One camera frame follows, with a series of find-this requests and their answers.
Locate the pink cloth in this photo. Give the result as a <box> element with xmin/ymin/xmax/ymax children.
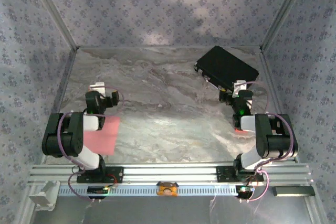
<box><xmin>83</xmin><ymin>115</ymin><xmax>121</xmax><ymax>156</ymax></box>

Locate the black ribbed carrying case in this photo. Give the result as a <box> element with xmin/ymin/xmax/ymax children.
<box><xmin>194</xmin><ymin>45</ymin><xmax>260</xmax><ymax>94</ymax></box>

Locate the orange cartoon figure sticker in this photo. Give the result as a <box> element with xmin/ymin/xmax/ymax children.
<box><xmin>156</xmin><ymin>181</ymin><xmax>179</xmax><ymax>197</ymax></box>

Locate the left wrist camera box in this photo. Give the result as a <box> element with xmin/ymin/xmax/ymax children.
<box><xmin>89</xmin><ymin>81</ymin><xmax>106</xmax><ymax>96</ymax></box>

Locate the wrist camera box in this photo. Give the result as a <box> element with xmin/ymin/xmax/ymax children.
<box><xmin>233</xmin><ymin>80</ymin><xmax>247</xmax><ymax>96</ymax></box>
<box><xmin>89</xmin><ymin>81</ymin><xmax>106</xmax><ymax>96</ymax></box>

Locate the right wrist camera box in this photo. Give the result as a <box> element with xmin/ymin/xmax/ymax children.
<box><xmin>233</xmin><ymin>80</ymin><xmax>247</xmax><ymax>96</ymax></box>

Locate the aluminium side rail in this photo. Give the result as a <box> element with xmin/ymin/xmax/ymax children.
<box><xmin>41</xmin><ymin>47</ymin><xmax>79</xmax><ymax>164</ymax></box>
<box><xmin>259</xmin><ymin>47</ymin><xmax>300</xmax><ymax>163</ymax></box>

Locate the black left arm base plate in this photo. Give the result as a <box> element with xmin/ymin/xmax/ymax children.
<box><xmin>76</xmin><ymin>166</ymin><xmax>124</xmax><ymax>184</ymax></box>

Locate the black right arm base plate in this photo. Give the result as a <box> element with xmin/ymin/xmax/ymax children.
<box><xmin>215</xmin><ymin>166</ymin><xmax>265</xmax><ymax>183</ymax></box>

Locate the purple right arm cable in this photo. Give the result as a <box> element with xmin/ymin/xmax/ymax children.
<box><xmin>239</xmin><ymin>81</ymin><xmax>295</xmax><ymax>203</ymax></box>

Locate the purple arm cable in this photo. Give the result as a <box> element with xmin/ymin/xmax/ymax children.
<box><xmin>239</xmin><ymin>81</ymin><xmax>295</xmax><ymax>203</ymax></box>
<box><xmin>57</xmin><ymin>87</ymin><xmax>125</xmax><ymax>203</ymax></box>

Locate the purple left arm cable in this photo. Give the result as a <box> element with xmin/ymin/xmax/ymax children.
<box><xmin>57</xmin><ymin>87</ymin><xmax>125</xmax><ymax>203</ymax></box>

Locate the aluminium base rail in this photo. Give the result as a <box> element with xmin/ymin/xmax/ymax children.
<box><xmin>28</xmin><ymin>163</ymin><xmax>314</xmax><ymax>186</ymax></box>

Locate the slotted grey cable duct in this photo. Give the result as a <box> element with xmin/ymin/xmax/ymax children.
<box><xmin>57</xmin><ymin>184</ymin><xmax>244</xmax><ymax>197</ymax></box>

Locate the aluminium frame post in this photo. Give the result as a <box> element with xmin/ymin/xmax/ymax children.
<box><xmin>259</xmin><ymin>0</ymin><xmax>313</xmax><ymax>51</ymax></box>

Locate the white plastic bracket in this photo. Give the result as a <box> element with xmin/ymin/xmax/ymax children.
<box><xmin>28</xmin><ymin>181</ymin><xmax>59</xmax><ymax>211</ymax></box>

